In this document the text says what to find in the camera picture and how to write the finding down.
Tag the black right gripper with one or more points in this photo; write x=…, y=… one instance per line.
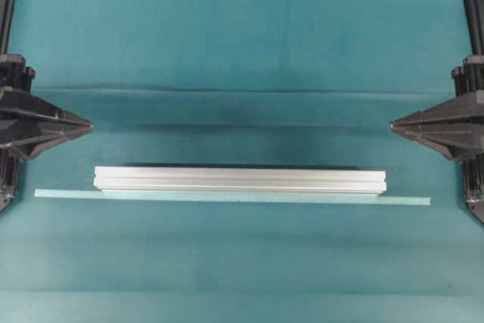
x=453, y=128

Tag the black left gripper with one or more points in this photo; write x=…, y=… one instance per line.
x=31, y=125

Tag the silver aluminium extrusion rail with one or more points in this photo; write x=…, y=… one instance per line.
x=239, y=179

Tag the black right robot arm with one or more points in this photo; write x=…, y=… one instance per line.
x=469, y=78

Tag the light teal tape strip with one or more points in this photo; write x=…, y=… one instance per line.
x=236, y=197

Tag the teal table cloth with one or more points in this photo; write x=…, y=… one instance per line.
x=301, y=83

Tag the black left frame post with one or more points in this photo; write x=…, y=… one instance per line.
x=6, y=14

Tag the black frame post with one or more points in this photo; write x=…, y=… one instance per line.
x=6, y=14
x=474, y=14

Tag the black right frame post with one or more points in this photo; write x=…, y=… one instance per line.
x=474, y=14

